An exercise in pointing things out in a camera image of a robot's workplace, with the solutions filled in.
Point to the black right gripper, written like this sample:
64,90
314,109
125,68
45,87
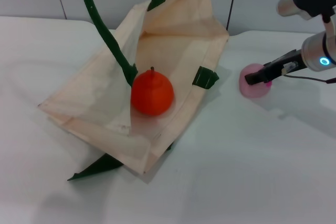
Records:
283,64

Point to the pink peach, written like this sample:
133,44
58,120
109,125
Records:
252,91

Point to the orange fruit with stem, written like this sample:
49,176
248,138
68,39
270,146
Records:
152,95

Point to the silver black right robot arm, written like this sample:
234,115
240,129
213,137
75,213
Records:
315,48

